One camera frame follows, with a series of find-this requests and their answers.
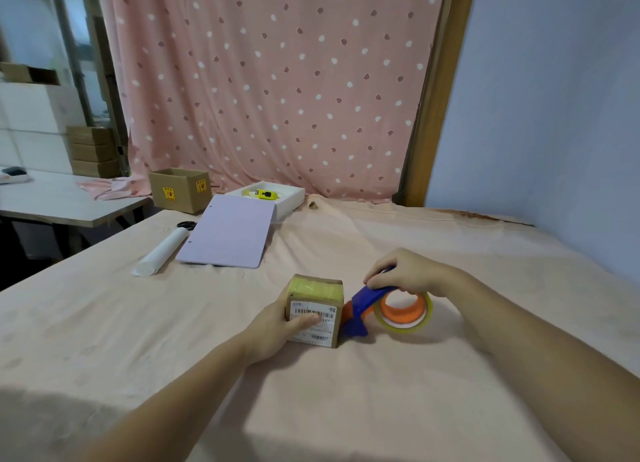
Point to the blue tape dispenser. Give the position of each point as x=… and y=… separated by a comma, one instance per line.
x=362, y=306

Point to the yellow utility knife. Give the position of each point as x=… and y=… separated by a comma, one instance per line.
x=262, y=194

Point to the black scissors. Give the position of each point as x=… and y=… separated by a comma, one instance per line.
x=187, y=224

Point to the person's right thumb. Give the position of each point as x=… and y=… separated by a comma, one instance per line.
x=415, y=289

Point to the lilac plastic board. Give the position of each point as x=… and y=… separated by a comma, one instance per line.
x=227, y=234

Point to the person's left forearm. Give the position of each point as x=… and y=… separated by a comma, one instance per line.
x=185, y=401

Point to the small taped cardboard box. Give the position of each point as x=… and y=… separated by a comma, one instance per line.
x=320, y=296

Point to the grey metal pole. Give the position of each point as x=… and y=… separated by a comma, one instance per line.
x=72, y=51

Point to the person's right hand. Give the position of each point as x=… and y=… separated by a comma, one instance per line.
x=417, y=271

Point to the black and white device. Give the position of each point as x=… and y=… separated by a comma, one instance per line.
x=14, y=174

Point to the clear tape roll orange core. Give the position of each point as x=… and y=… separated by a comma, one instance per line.
x=415, y=319

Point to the open cardboard box yellow stickers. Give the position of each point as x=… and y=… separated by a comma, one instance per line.
x=180, y=189

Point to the flat brown cardboard box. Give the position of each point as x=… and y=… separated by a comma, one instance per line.
x=91, y=135
x=94, y=152
x=96, y=169

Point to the shallow white box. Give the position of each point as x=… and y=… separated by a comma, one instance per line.
x=287, y=201

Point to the peach bed sheet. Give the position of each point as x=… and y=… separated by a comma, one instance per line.
x=350, y=406

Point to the white side table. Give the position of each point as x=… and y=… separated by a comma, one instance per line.
x=65, y=201

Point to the person's left hand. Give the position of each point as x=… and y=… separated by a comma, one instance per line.
x=270, y=329

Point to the wooden post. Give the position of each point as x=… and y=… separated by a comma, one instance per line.
x=435, y=96

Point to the pink dotted curtain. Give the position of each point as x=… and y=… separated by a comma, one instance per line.
x=280, y=86

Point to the white paper roll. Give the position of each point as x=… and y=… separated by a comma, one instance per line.
x=161, y=253

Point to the person's left thumb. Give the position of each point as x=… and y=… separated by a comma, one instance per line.
x=306, y=321

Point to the person's right forearm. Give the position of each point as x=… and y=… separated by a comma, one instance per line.
x=545, y=366

